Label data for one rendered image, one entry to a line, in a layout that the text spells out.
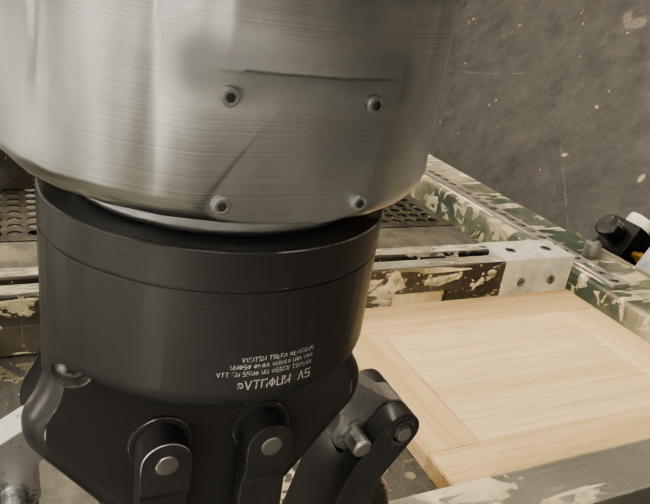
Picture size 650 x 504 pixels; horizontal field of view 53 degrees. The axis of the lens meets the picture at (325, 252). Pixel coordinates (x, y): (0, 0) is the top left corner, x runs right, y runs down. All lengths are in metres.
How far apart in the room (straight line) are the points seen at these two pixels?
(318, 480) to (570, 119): 2.32
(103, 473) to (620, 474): 0.53
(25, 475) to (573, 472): 0.51
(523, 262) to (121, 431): 0.82
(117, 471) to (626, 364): 0.76
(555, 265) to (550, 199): 1.35
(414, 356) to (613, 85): 1.85
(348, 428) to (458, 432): 0.46
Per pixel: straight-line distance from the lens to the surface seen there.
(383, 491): 0.37
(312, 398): 0.18
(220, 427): 0.17
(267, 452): 0.17
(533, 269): 0.96
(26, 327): 0.72
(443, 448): 0.63
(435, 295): 0.88
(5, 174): 1.17
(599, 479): 0.63
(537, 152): 2.48
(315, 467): 0.21
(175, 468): 0.16
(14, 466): 0.17
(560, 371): 0.81
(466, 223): 1.20
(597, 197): 2.25
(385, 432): 0.19
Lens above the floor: 1.71
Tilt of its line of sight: 35 degrees down
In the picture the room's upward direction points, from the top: 59 degrees counter-clockwise
